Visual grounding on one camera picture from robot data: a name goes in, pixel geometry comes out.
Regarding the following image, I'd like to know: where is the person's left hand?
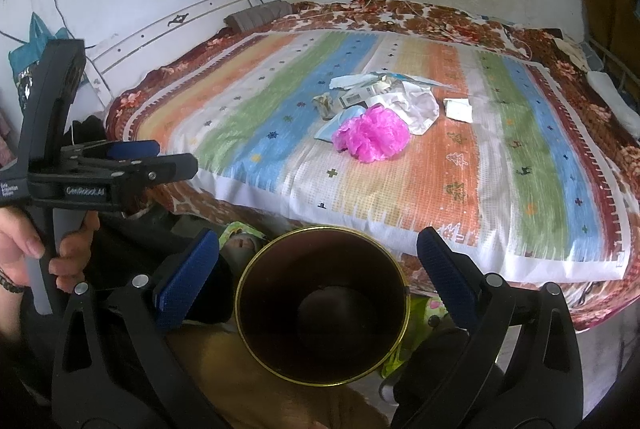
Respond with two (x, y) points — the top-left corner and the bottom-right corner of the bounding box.
(1, 207), (100, 293)

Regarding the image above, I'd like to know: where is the round dark trash bin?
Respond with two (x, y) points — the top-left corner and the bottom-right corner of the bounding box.
(234, 225), (410, 388)

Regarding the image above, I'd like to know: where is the green white medicine box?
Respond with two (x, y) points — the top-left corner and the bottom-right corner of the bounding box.
(338, 88), (372, 108)

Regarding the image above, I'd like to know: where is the striped colourful bed mat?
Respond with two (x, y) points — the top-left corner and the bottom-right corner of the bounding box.
(108, 30), (633, 283)

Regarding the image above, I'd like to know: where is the white rolled cloth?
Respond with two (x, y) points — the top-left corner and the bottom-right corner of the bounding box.
(587, 71), (640, 140)

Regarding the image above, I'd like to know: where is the beige wrapper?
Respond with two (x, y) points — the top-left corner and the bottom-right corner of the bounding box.
(312, 92), (343, 120)

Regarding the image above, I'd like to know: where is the grey folded cloth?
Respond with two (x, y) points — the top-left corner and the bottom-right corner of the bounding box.
(224, 0), (293, 34)

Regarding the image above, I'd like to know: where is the white bed headboard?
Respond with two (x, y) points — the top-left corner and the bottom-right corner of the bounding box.
(86, 0), (260, 110)

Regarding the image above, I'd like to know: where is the teal hanging bag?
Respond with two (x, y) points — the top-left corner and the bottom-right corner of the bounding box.
(8, 12), (72, 112)

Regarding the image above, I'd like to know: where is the light blue wrapper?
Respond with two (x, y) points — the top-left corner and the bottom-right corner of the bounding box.
(329, 72), (452, 90)

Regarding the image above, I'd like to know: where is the white folded paper square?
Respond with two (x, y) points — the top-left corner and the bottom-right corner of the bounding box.
(444, 98), (473, 124)

